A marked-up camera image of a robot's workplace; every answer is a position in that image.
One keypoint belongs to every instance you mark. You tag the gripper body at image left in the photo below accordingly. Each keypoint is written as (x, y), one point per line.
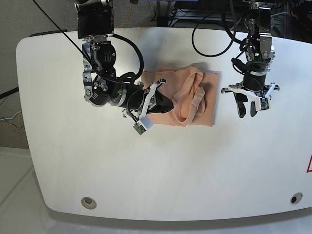
(136, 100)

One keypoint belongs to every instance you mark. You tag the black strip behind table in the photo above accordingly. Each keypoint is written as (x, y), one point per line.
(48, 33)

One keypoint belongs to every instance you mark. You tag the black bar at left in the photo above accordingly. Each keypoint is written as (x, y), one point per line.
(10, 92)

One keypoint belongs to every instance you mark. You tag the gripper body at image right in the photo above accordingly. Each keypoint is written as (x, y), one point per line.
(253, 84)

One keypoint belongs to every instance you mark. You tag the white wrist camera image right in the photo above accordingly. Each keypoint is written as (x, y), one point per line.
(262, 103)

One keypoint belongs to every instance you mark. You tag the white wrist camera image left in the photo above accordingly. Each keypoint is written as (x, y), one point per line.
(142, 125)

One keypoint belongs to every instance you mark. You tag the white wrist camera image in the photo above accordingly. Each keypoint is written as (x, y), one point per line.
(262, 103)
(142, 125)

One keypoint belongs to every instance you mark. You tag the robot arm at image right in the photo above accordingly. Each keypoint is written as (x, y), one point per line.
(258, 48)

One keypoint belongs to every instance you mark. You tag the black desk leg base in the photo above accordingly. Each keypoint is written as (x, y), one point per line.
(163, 9)

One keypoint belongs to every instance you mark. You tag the right table cable grommet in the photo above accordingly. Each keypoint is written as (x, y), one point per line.
(296, 198)

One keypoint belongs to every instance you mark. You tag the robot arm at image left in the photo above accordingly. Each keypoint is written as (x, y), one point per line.
(101, 83)

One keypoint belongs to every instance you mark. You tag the left table cable grommet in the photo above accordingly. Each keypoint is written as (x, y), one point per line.
(88, 203)

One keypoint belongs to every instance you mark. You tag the table cable grommet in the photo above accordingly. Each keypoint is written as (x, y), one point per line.
(296, 198)
(88, 203)

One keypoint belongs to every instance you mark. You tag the peach orange T-shirt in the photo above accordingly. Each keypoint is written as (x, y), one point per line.
(192, 92)

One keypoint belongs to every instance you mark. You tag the aluminium frame rail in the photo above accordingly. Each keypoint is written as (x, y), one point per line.
(189, 18)

